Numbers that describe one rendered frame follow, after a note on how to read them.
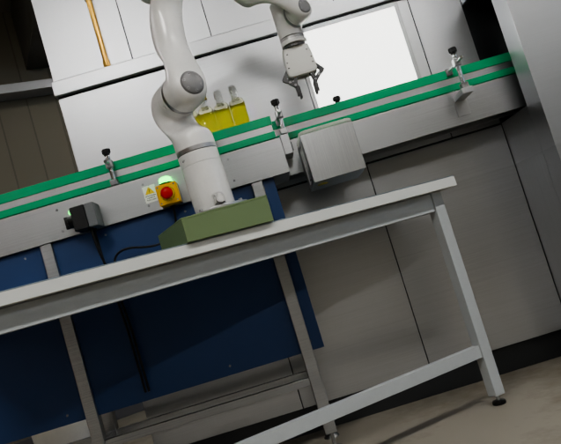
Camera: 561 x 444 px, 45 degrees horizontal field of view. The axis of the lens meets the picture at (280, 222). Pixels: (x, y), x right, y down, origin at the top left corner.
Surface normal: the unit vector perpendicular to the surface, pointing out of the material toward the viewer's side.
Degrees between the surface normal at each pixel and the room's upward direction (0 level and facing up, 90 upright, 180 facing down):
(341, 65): 90
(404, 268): 90
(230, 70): 90
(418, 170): 90
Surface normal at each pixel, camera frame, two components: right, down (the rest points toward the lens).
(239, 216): 0.40, -0.20
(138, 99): 0.00, -0.09
